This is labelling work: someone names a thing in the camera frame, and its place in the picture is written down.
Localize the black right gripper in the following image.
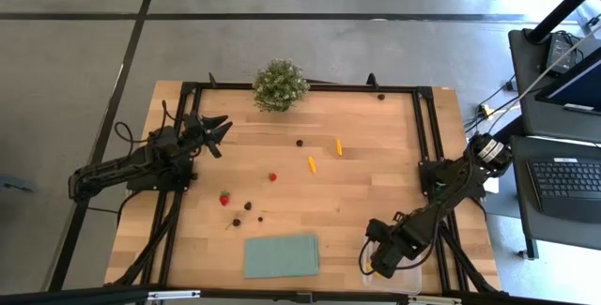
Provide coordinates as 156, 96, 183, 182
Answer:
365, 218, 419, 280

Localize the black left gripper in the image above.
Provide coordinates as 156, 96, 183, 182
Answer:
180, 111, 234, 157

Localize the clear plastic tupperware container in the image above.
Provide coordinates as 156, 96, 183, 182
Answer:
361, 236, 424, 297

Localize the artificial green potted plant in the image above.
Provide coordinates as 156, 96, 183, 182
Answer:
252, 58, 311, 114

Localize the folded pale green cloth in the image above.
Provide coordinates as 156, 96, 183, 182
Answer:
242, 234, 321, 280

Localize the white paper sheet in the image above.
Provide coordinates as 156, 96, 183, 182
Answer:
483, 175, 501, 196

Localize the black desk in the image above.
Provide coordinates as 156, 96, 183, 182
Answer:
508, 27, 601, 145
510, 134, 601, 252

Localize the black keyboard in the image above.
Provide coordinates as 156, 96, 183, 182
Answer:
525, 157, 601, 224

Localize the grey floor object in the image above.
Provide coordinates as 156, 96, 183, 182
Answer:
0, 173, 38, 194

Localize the black rig crossbar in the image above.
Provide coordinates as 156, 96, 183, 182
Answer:
0, 285, 601, 305

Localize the black power adapter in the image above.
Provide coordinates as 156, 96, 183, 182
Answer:
544, 31, 586, 75

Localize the black diagonal pole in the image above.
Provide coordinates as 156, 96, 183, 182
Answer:
524, 0, 601, 46

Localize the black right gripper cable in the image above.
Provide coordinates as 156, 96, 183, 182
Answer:
358, 236, 381, 278

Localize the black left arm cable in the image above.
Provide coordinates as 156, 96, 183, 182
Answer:
114, 120, 151, 145

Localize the black aluminium table frame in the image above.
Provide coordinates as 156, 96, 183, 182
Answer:
105, 72, 501, 297

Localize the white cable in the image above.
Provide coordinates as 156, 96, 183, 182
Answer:
485, 23, 601, 135

